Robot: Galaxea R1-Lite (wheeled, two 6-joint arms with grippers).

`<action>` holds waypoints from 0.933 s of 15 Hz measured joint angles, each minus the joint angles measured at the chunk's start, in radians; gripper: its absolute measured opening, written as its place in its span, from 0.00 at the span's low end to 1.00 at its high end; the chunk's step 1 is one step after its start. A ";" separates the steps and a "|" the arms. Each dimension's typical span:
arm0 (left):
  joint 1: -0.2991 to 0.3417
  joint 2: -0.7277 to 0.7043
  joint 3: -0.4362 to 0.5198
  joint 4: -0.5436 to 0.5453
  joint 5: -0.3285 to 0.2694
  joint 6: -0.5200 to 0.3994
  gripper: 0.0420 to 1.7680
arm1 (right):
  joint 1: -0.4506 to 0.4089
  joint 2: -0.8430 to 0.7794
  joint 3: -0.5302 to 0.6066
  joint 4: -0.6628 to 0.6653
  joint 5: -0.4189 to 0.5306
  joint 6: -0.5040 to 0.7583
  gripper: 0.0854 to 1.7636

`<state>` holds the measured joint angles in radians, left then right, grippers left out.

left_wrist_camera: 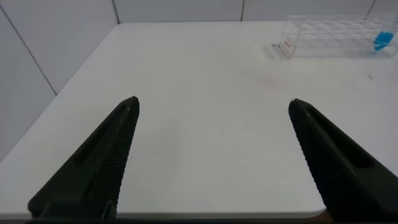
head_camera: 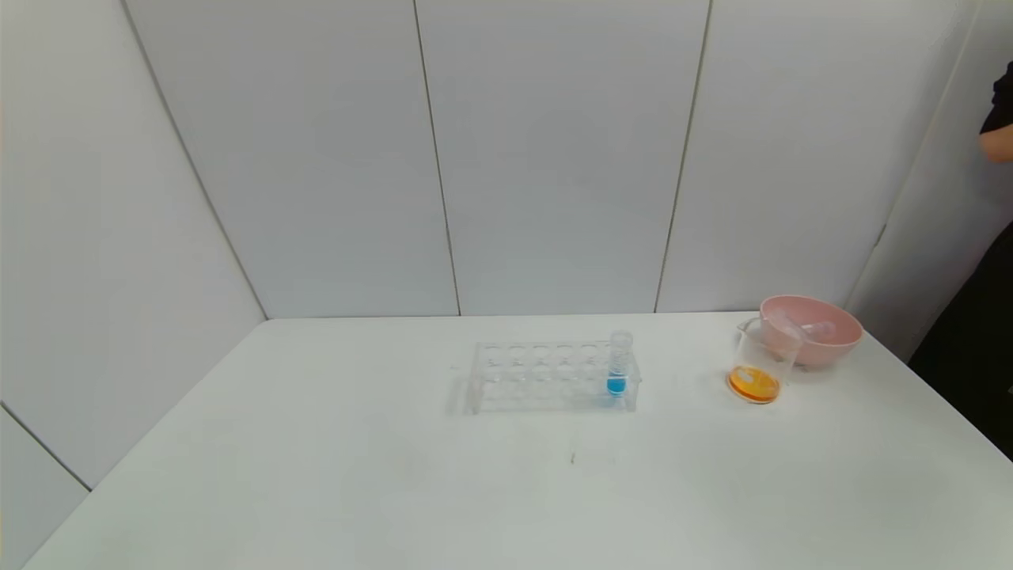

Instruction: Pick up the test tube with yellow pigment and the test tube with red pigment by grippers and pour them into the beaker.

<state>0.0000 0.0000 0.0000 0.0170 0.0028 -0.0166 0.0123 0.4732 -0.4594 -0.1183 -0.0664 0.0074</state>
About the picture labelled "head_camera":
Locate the test tube with blue pigment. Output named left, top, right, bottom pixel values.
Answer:
left=607, top=330, right=635, bottom=397

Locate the clear plastic test tube rack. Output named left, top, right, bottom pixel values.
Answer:
left=467, top=336, right=642, bottom=414

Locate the person in black clothes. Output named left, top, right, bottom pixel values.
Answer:
left=907, top=59, right=1013, bottom=462

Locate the pink bowl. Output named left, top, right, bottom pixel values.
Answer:
left=758, top=294, right=865, bottom=368

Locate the clear glass beaker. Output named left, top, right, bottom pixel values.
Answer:
left=727, top=318, right=802, bottom=405

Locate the bare person forearm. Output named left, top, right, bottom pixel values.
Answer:
left=979, top=125, right=1013, bottom=165

